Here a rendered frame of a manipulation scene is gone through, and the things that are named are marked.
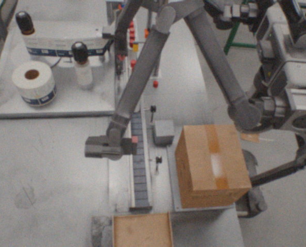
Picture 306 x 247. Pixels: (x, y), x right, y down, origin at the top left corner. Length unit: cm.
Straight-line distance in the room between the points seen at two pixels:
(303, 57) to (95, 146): 76
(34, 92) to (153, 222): 89
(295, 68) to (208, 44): 32
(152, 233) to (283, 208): 146
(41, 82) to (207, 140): 89
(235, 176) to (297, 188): 155
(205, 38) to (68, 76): 107
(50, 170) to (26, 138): 24
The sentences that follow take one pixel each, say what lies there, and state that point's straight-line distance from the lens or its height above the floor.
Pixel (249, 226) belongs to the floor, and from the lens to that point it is 235.
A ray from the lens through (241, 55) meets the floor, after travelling 340.
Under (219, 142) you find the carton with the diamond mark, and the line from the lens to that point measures 119.
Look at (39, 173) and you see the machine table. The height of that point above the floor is 83.
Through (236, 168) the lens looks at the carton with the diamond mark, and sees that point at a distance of 116.
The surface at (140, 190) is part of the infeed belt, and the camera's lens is 130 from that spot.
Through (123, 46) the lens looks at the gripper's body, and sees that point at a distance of 148.
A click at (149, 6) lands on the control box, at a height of 131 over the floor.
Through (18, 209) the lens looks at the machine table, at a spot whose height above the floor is 83.
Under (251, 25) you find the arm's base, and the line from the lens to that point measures 128.
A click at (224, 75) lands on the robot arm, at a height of 154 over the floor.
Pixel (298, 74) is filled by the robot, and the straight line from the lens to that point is 97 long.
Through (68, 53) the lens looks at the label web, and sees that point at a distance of 174.
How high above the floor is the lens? 211
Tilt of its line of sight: 57 degrees down
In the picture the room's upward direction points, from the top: 8 degrees clockwise
